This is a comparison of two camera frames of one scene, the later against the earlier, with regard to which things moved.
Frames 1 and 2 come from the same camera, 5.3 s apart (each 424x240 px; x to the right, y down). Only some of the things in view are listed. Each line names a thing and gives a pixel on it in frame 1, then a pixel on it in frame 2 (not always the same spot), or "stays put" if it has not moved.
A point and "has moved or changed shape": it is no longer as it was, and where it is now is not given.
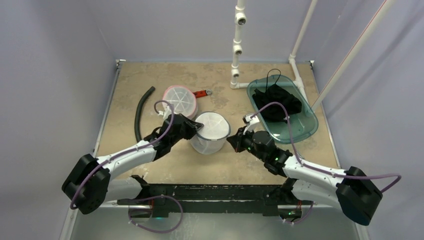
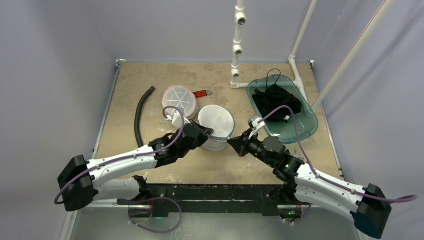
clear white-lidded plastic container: (211, 139) has moved or changed shape
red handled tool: (202, 93) stays put
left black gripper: (192, 126) → (205, 133)
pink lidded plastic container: (182, 99) stays put
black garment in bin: (276, 93) stays put
